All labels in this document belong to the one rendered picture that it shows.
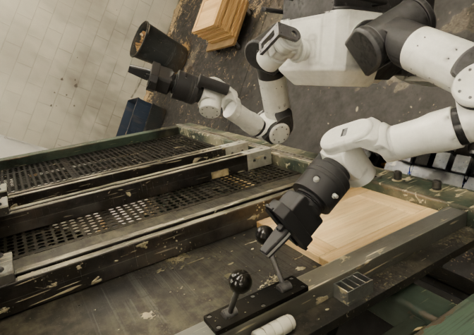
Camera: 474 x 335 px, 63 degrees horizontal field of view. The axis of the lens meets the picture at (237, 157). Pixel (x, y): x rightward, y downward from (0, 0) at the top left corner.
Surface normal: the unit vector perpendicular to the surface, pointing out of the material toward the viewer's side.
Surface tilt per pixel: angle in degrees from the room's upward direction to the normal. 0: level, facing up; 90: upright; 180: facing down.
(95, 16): 90
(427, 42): 8
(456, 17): 0
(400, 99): 0
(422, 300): 59
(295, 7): 23
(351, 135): 27
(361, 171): 85
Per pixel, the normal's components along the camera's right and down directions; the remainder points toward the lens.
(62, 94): 0.54, 0.10
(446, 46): -0.68, -0.38
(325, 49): -0.85, 0.08
